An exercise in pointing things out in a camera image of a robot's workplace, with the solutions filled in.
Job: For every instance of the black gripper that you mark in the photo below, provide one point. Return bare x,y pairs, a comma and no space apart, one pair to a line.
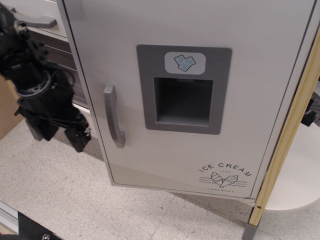
48,105

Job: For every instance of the grey fridge door handle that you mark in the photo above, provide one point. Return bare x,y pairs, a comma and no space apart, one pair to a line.
110,99

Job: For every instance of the white fridge door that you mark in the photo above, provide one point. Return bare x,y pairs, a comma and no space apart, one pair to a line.
270,40

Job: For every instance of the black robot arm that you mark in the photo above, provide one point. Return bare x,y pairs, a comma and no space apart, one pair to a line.
44,89

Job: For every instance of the grey left cabinet foot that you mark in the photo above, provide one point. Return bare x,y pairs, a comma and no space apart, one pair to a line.
39,130

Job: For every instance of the grey cabinet foot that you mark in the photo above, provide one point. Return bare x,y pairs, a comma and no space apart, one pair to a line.
39,130
249,232

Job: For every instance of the white oven door with window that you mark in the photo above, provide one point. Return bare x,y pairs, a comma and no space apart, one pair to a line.
62,62

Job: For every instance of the grey ice dispenser panel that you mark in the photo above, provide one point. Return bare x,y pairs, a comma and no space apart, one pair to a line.
184,87

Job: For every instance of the grey right cabinet foot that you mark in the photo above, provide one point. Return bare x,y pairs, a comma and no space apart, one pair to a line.
249,232

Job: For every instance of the white round table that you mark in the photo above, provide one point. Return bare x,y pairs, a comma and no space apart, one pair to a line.
298,183

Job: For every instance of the black clamp right edge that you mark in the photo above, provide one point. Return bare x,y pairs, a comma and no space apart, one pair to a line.
312,112

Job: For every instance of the aluminium rail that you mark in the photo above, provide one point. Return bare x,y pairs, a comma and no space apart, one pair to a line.
9,218

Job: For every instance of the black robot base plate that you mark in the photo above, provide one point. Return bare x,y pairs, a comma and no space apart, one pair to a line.
29,229

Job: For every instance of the grey oven door handle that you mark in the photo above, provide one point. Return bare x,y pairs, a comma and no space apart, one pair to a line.
42,22

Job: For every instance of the light wooden side post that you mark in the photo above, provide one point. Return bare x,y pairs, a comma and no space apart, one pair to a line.
303,93

